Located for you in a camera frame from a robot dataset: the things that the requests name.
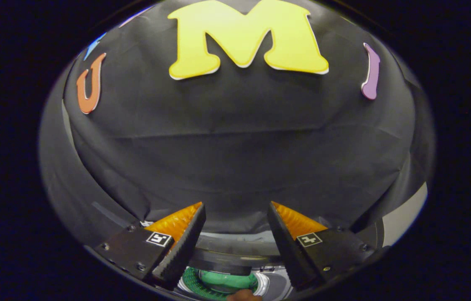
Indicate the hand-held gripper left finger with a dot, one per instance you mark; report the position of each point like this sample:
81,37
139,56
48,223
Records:
183,246

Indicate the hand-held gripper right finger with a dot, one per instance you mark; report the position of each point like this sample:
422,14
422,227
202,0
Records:
289,246

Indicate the grey washing machine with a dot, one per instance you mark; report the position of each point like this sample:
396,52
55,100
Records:
275,284

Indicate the green polo shirt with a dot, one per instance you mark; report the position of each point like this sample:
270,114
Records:
218,278

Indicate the dark washing machine lid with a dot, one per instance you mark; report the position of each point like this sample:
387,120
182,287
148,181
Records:
235,251

